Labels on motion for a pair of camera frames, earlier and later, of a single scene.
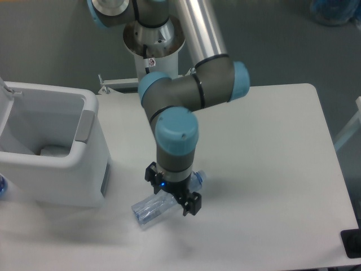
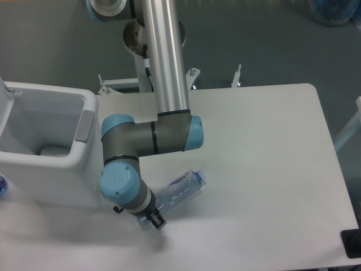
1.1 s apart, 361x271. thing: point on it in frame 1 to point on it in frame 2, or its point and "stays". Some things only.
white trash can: x=53 y=149 stays
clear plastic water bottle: x=150 y=207 stays
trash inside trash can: x=56 y=151 stays
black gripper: x=177 y=189 to x=150 y=212
